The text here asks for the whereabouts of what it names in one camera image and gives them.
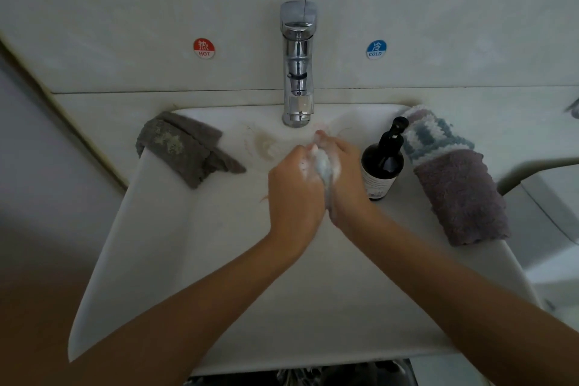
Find person's left hand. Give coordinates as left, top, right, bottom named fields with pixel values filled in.
left=264, top=144, right=329, bottom=260

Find person's left forearm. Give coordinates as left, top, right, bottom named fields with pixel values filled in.
left=27, top=236, right=304, bottom=386

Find brown cloth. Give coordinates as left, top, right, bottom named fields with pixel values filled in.
left=413, top=150, right=512, bottom=247

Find red round sticker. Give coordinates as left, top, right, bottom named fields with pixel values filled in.
left=192, top=36, right=218, bottom=60

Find white toilet tank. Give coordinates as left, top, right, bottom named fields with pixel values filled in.
left=502, top=164, right=579, bottom=301

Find pink white striped cloth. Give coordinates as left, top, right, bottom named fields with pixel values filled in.
left=405, top=106, right=440, bottom=124

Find black pump soap bottle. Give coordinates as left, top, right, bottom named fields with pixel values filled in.
left=361, top=116, right=410, bottom=202

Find white ceramic sink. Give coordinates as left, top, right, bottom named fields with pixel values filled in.
left=68, top=103, right=544, bottom=377

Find gray patterned trousers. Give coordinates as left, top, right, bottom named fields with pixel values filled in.
left=181, top=359, right=419, bottom=386

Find blue stained cloth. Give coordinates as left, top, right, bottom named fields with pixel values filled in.
left=306, top=141, right=343, bottom=188

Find chrome faucet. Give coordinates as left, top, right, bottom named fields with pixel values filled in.
left=279, top=0, right=320, bottom=128

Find person's right hand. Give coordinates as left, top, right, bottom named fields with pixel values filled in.
left=315, top=130, right=378, bottom=236

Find blue round sticker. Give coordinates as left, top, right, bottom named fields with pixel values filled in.
left=365, top=38, right=388, bottom=60

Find person's right forearm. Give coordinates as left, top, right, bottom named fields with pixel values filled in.
left=344, top=209, right=579, bottom=386

